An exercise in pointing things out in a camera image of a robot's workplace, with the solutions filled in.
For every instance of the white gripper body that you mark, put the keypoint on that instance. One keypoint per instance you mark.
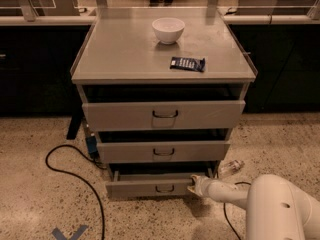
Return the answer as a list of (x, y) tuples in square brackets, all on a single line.
[(202, 185)]

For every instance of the white bowl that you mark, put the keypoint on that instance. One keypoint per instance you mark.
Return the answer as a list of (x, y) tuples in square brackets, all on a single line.
[(168, 30)]

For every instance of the dark counter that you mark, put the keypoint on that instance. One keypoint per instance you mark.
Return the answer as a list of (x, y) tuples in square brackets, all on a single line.
[(287, 59), (35, 64)]

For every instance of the dark blue snack packet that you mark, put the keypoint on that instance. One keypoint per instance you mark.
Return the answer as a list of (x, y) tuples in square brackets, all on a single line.
[(188, 64)]

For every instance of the blue power adapter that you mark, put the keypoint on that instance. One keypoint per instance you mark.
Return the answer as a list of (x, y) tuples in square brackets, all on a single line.
[(92, 147)]

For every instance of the blue tape cross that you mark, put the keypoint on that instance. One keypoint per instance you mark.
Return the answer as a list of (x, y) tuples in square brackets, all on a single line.
[(74, 235)]

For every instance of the grey drawer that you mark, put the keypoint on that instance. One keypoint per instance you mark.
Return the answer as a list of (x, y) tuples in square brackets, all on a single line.
[(154, 182), (163, 115), (173, 151)]

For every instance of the dark counter on left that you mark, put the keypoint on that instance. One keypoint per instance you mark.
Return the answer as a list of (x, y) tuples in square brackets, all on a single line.
[(35, 64)]

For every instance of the grey drawer cabinet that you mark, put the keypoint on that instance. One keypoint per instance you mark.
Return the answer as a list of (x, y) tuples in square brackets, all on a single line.
[(123, 61)]

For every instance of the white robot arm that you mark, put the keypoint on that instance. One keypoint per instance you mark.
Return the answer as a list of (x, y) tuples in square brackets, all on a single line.
[(276, 209)]

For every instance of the dark counter on right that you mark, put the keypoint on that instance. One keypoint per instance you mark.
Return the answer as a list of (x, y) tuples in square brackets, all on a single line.
[(287, 59)]

